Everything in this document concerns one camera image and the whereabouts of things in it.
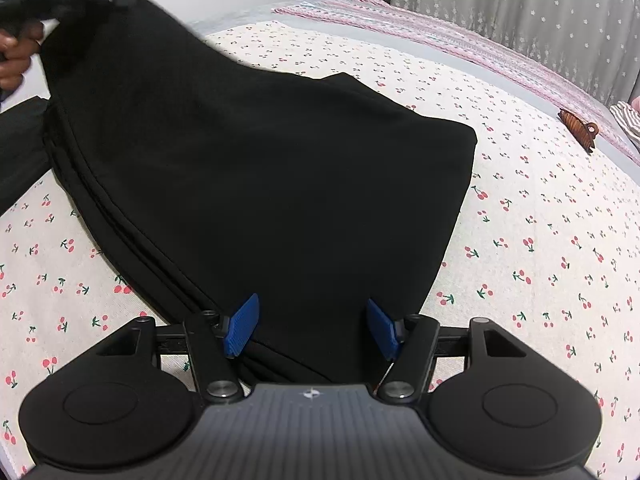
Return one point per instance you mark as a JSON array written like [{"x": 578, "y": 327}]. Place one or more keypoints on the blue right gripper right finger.
[{"x": 388, "y": 334}]

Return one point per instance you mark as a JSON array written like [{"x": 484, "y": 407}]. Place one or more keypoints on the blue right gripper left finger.
[{"x": 240, "y": 326}]

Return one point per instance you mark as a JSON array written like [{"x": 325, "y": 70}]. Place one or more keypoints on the black pants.
[{"x": 205, "y": 181}]

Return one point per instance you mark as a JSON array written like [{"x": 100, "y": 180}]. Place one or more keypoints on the person's left hand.
[{"x": 18, "y": 52}]

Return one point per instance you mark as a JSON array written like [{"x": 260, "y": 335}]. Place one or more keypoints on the cherry print white blanket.
[{"x": 547, "y": 242}]

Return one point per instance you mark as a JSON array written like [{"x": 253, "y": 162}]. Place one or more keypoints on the brown hair claw clip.
[{"x": 583, "y": 132}]

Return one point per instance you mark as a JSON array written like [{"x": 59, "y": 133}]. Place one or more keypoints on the pink striped knitted blanket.
[{"x": 379, "y": 16}]

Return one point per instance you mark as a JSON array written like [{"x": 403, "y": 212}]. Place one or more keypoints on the striped folded cloth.
[{"x": 628, "y": 119}]

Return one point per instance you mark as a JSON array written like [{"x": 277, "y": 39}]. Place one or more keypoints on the grey star pattern curtain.
[{"x": 592, "y": 43}]

